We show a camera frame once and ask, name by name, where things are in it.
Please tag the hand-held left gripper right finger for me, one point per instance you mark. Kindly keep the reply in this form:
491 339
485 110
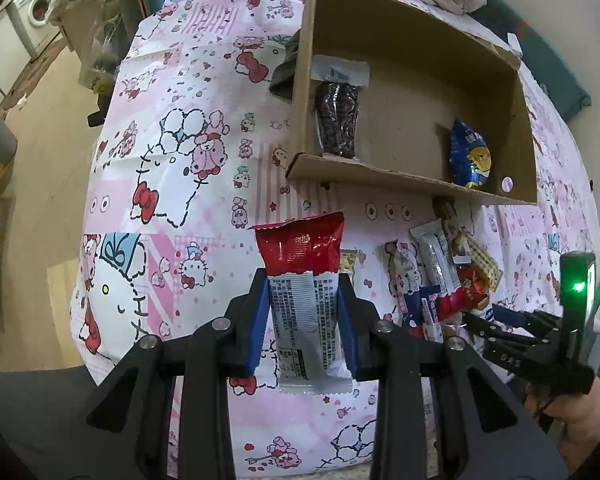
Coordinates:
349 332

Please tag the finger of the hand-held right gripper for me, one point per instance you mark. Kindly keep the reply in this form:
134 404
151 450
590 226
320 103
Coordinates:
525 324
482 327

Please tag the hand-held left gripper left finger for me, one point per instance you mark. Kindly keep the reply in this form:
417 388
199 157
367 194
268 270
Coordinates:
259 330

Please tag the red pictured snack packet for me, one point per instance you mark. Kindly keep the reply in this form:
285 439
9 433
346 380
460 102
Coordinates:
472 290

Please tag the pink printed snack packet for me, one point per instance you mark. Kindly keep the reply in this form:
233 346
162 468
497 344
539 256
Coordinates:
405 275

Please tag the red and white snack packet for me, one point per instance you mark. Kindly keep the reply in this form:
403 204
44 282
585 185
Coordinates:
302 260

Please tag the brown cardboard box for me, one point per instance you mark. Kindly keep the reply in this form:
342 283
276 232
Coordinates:
410 105

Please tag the beige waffle snack packet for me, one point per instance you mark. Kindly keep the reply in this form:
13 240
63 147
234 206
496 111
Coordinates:
487 262

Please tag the small beige snack packet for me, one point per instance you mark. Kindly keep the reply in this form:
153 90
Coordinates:
348 262

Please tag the silver snack packet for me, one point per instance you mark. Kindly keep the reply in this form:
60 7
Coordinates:
435 255

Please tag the brown pictured snack packet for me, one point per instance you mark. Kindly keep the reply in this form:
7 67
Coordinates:
455 225

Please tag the blue snack bag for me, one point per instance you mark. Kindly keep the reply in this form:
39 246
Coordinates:
470 155

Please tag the dark snack packet white top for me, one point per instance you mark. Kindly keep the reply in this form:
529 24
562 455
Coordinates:
336 115

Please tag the dark grey cloth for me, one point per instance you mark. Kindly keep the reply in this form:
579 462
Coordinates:
35 425

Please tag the teal mattress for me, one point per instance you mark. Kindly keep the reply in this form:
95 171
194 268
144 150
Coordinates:
545 55

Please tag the clear plastic bag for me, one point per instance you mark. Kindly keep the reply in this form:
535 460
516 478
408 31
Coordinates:
97 15

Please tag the white washing machine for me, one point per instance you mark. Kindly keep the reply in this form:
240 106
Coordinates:
32 10

